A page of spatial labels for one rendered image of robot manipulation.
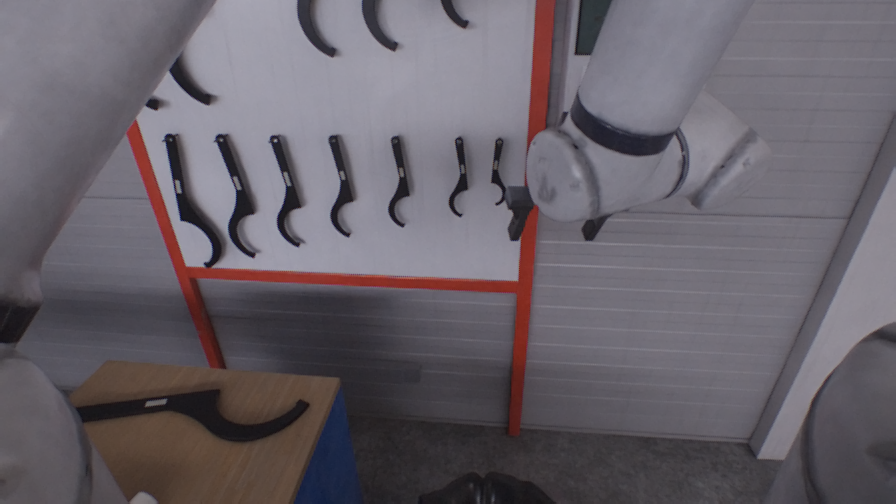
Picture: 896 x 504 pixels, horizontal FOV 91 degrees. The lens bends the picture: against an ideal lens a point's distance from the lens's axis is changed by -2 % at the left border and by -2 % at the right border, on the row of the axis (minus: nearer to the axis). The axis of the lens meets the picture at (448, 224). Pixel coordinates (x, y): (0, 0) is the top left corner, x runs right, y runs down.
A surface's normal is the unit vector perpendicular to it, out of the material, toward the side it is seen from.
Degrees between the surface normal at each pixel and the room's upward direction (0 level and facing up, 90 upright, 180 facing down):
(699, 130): 43
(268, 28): 90
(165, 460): 0
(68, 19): 63
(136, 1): 78
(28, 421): 37
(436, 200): 90
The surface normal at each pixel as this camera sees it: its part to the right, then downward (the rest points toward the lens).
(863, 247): -0.11, 0.46
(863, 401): -0.58, -0.79
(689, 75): 0.29, 0.73
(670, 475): -0.02, -0.88
